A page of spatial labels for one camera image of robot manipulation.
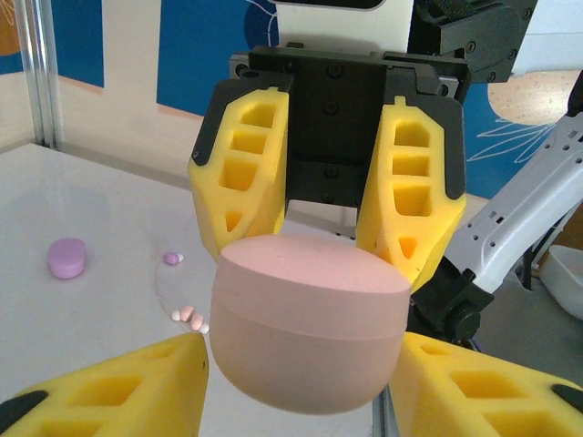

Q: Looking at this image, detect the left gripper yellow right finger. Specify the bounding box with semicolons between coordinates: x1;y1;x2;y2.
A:
390;330;583;437

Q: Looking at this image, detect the purple earbud charging case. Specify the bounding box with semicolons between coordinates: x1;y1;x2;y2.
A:
46;236;88;280

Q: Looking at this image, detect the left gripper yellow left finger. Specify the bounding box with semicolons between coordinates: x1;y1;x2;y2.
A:
0;332;210;437

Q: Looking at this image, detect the aluminium frame post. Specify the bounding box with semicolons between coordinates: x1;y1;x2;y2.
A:
25;0;64;150

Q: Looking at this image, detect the pink earbud charging case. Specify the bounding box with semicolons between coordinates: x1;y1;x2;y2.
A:
207;234;411;416

